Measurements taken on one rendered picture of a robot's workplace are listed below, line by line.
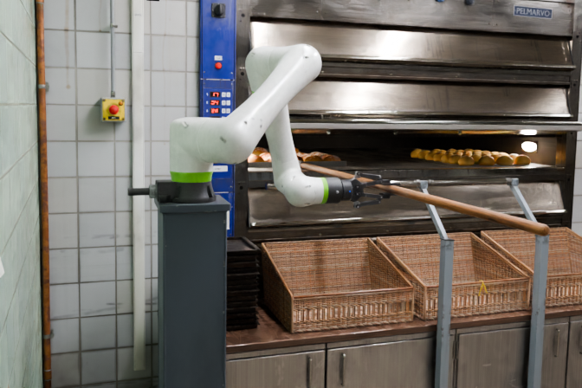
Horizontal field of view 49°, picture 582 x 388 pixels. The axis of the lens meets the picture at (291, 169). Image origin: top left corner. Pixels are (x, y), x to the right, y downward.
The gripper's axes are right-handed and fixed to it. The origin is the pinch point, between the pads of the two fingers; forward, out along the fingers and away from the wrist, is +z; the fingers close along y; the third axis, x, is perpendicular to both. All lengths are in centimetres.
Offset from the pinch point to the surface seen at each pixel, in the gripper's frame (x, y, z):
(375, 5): -79, -78, 31
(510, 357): -23, 80, 76
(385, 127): -63, -20, 31
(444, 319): -17, 58, 37
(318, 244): -74, 36, 3
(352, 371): -24, 78, -2
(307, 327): -29, 60, -19
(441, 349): -17, 70, 36
